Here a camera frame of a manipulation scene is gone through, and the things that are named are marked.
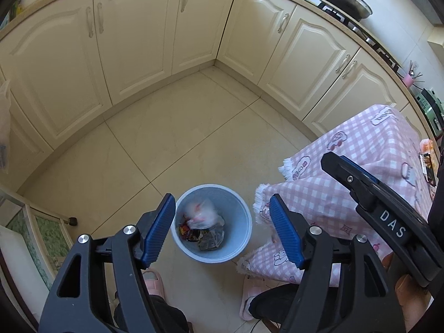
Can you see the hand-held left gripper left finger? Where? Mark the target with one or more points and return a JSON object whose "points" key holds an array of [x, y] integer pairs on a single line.
{"points": [[158, 229]]}

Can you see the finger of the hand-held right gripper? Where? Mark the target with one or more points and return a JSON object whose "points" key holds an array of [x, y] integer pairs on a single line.
{"points": [[360, 170], [343, 175]]}

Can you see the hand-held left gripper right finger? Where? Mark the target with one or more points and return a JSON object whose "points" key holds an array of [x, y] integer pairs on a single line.
{"points": [[286, 232]]}

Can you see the red snack wrapper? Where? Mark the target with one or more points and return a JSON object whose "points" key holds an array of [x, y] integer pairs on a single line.
{"points": [[189, 232]]}

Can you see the white plastic bag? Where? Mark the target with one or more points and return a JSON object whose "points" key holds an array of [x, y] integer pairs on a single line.
{"points": [[201, 215]]}

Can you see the blue plastic bin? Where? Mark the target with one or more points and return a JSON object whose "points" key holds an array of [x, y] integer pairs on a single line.
{"points": [[236, 222]]}

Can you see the silver foil snack bag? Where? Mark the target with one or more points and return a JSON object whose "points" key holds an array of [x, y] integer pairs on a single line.
{"points": [[211, 239]]}

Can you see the dark snack wrapper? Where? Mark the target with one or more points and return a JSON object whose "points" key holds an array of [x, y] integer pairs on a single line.
{"points": [[428, 168]]}

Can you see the yellow wrapper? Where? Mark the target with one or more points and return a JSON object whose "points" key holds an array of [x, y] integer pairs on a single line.
{"points": [[427, 145]]}

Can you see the person's right forearm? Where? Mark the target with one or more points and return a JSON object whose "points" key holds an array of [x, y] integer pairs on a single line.
{"points": [[412, 305]]}

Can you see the pink checked tablecloth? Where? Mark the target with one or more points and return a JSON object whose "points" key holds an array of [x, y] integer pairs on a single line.
{"points": [[364, 135]]}

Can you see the person's left pink slipper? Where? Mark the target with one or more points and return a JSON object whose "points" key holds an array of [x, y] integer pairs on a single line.
{"points": [[154, 281]]}

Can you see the person's pink slipper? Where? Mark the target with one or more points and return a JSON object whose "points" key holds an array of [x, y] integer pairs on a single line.
{"points": [[154, 281], [249, 295]]}

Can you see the person's right leg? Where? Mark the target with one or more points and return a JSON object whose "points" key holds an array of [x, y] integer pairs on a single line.
{"points": [[277, 301]]}

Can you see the person's leg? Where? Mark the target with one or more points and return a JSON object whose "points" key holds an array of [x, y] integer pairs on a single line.
{"points": [[277, 301], [166, 314]]}

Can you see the person's right pink slipper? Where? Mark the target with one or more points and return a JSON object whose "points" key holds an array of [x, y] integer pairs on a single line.
{"points": [[249, 295]]}

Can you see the person's left leg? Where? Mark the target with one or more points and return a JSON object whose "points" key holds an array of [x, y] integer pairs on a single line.
{"points": [[166, 314]]}

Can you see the green electric cooker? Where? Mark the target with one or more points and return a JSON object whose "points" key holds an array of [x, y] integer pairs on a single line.
{"points": [[432, 111]]}

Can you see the pink utensil holder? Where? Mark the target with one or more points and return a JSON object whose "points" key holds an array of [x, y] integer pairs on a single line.
{"points": [[409, 80]]}

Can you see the patterned glass door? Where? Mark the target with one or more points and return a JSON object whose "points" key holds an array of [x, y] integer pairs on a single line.
{"points": [[38, 236]]}

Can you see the black gas stove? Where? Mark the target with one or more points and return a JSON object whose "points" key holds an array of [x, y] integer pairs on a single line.
{"points": [[367, 38]]}

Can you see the cream base cabinets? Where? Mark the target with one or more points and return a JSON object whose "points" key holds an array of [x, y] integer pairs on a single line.
{"points": [[138, 41]]}

